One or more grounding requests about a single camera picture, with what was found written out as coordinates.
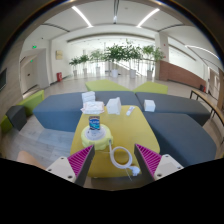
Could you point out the green right ottoman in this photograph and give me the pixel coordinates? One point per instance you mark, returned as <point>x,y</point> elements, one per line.
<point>152,87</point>

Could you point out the potted green tree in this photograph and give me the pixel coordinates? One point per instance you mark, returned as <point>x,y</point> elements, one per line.
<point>151,54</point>
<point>74,63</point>
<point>115,54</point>

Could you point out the green centre ottoman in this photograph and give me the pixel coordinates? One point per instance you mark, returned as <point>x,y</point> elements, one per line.
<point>104,85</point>

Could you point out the yellow round power socket hub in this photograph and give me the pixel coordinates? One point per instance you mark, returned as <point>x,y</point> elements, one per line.
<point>100,139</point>

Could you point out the white folded paper stack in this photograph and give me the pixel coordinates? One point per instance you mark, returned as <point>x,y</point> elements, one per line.
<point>88,96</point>

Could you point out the grey right sofa bench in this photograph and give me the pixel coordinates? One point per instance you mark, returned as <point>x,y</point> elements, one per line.
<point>177,123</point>

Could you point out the green ottoman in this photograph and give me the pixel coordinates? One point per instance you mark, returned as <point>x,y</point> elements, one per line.
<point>104,85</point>
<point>152,87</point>

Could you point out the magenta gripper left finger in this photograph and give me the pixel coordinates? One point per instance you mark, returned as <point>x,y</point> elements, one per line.
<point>80,163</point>

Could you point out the potted green tree centre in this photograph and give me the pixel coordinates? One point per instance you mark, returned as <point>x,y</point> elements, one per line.
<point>115,54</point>

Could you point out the potted green tree left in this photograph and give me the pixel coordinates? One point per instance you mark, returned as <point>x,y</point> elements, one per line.
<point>74,63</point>

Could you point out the grey left sofa bench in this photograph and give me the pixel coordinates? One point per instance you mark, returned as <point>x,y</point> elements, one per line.
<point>63,111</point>

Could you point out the white tissue box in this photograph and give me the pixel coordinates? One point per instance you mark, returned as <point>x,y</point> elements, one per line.
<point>114,106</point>

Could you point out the red fire extinguisher box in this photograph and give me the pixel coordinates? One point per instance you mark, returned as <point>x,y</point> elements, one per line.
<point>59,76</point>

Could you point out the grey sofa bench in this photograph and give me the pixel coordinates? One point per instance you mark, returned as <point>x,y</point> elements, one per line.
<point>177,123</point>
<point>63,111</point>

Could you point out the green left ottoman bench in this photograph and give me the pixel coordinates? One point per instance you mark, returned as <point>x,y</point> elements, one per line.
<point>29,103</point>

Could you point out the yellow low table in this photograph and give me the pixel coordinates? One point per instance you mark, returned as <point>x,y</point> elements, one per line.
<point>126,131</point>

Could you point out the small white box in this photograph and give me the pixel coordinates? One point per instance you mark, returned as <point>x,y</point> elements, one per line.
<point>149,106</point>

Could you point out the potted green tree right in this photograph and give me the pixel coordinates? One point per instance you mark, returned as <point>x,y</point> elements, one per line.
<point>151,54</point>

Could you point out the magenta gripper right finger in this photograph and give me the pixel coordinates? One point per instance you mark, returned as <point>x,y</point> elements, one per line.
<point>148,161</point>

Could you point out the dark grey cube stool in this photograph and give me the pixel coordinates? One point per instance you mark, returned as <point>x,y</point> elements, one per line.
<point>17,116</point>

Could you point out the dark wooden side bench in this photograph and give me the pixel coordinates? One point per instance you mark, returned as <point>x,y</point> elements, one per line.
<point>215,111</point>

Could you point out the white wet wipes pack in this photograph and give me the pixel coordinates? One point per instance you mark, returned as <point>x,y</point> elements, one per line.
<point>94,107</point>

